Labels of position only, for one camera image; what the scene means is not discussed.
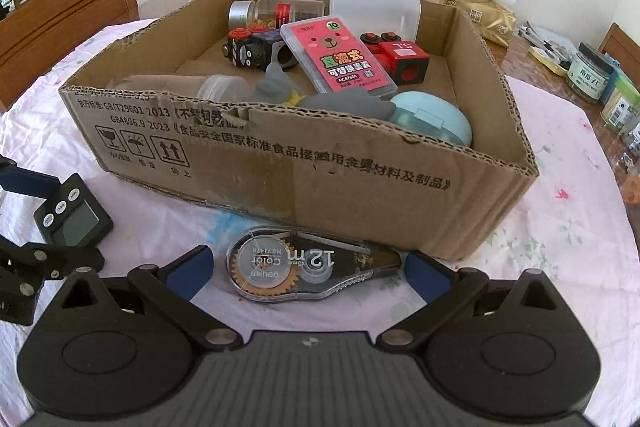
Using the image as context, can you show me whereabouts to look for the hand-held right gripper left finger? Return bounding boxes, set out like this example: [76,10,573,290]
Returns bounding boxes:
[47,244,242,350]

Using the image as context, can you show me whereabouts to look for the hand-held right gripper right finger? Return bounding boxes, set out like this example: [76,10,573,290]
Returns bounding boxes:
[377,249,572,349]

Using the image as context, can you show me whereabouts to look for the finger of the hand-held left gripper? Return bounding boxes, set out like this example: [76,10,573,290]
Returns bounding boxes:
[0,234,106,325]
[0,159,63,202]

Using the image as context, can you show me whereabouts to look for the black digital timer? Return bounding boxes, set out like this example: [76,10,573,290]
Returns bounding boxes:
[33,173,113,248]

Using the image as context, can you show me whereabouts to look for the correction tape dispenser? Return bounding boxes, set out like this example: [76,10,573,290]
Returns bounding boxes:
[226,225,402,303]

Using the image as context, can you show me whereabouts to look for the cardboard box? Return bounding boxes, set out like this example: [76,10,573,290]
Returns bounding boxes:
[58,0,538,263]

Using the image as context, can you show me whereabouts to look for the light blue round case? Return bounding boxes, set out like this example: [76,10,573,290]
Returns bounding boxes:
[387,91,473,146]

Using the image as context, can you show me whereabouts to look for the clear plastic jar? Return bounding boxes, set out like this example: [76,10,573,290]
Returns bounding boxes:
[107,74,251,105]

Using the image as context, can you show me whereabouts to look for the grey toy figure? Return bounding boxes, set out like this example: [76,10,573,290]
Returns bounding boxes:
[252,62,396,125]

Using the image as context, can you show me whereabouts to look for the black toy block red buttons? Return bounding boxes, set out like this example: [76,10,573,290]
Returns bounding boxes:
[223,25,301,72]

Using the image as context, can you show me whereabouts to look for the clear case pink label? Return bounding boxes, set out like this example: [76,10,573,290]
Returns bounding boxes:
[280,17,399,98]

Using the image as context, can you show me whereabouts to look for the wooden chair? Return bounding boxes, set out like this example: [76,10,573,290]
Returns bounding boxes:
[597,23,640,68]
[0,0,141,108]

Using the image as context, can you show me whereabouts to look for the yellow flat box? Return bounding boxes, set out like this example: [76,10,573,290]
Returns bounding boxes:
[528,46,571,72]

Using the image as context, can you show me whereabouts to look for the jars on side table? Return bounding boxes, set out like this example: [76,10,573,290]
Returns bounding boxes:
[565,42,615,104]

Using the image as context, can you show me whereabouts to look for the green lid container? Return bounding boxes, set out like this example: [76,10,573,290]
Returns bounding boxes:
[600,69,640,132]

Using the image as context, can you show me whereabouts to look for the glass bottle silver cap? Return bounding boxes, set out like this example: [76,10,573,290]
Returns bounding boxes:
[228,0,326,30]

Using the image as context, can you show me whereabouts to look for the white plastic container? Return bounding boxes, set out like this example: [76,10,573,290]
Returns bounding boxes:
[328,0,422,42]

